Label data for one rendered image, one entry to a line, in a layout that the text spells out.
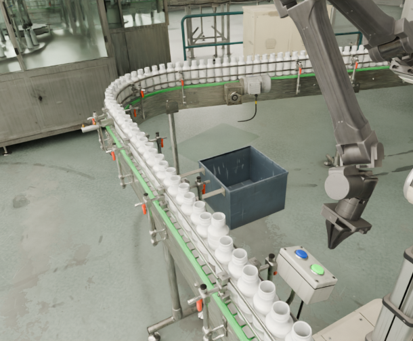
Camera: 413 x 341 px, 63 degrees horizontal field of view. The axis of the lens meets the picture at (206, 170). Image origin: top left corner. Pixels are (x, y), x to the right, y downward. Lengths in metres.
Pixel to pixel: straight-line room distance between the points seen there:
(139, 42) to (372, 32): 5.49
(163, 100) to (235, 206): 1.30
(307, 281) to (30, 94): 3.69
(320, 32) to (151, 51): 5.69
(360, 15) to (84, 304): 2.11
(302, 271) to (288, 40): 4.49
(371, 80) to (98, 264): 2.55
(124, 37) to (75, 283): 4.50
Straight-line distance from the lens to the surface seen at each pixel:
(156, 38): 6.34
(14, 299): 2.63
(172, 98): 2.61
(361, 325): 1.94
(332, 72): 0.75
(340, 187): 0.75
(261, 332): 0.90
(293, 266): 0.93
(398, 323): 1.52
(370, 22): 0.94
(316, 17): 0.74
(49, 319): 2.42
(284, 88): 2.80
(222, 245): 0.90
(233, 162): 1.79
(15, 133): 4.32
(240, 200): 1.51
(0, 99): 4.20
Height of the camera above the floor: 1.79
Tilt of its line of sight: 32 degrees down
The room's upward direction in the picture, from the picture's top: 3 degrees counter-clockwise
